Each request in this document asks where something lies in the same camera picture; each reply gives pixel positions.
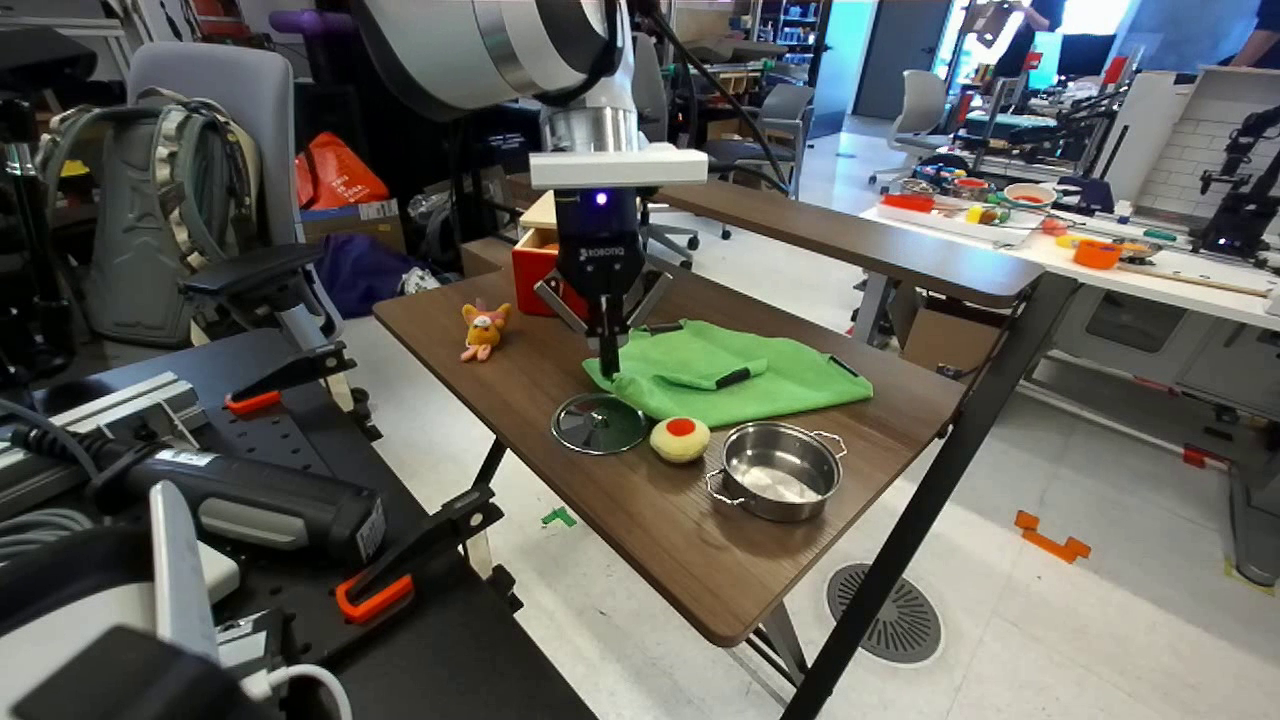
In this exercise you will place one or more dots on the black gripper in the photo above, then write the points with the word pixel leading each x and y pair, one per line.
pixel 602 243

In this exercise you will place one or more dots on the green microfibre cloth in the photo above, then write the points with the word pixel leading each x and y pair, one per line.
pixel 774 380

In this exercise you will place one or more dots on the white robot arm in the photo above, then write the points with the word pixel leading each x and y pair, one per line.
pixel 481 45

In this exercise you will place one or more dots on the small black robot arm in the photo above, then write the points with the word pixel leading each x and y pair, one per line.
pixel 1246 187

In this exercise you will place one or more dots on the purple cloth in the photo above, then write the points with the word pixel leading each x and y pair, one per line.
pixel 366 272

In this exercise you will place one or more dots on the yellow ball toy red spot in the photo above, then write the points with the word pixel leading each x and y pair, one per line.
pixel 680 440

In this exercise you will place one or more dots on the orange plush toy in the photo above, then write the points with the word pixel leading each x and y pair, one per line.
pixel 481 335

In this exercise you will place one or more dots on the green floor tape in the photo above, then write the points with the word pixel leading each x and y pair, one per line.
pixel 557 518

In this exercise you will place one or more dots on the stainless steel pot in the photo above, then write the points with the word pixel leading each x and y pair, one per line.
pixel 774 475

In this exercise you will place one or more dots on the long grey table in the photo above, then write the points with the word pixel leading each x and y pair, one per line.
pixel 865 243

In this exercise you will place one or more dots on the cardboard box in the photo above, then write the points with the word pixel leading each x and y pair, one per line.
pixel 354 224

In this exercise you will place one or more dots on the orange bag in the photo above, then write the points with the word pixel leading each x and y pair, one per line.
pixel 342 173

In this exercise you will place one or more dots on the red toy block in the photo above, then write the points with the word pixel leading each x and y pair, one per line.
pixel 906 201

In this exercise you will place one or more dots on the black robot cart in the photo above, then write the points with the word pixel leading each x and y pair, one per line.
pixel 443 665

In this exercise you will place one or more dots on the black grey handheld device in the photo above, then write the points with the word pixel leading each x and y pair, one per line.
pixel 264 506

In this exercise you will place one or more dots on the round floor drain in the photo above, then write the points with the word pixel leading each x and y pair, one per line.
pixel 882 615

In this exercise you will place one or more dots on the grey office chair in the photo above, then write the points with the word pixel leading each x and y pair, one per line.
pixel 923 104

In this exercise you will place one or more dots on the yellow toy block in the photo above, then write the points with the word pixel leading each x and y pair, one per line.
pixel 981 212

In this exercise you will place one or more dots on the grey high-back chair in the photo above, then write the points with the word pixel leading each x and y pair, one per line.
pixel 255 94

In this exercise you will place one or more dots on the grey backpack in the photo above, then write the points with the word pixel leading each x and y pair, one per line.
pixel 145 224

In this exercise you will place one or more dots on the orange floor marker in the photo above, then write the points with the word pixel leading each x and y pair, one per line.
pixel 1053 547

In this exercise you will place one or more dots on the orange toy block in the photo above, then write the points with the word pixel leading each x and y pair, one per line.
pixel 1096 255

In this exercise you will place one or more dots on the white toy table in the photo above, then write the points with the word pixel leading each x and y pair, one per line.
pixel 1174 287

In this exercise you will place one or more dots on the white board panel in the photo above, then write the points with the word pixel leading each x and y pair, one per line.
pixel 1203 126

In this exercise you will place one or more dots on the white wrist mount plate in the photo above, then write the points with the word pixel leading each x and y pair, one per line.
pixel 622 165

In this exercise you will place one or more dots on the black metal table frame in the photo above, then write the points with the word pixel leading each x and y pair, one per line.
pixel 932 492

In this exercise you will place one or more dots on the aluminium rail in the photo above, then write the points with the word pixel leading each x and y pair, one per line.
pixel 124 402

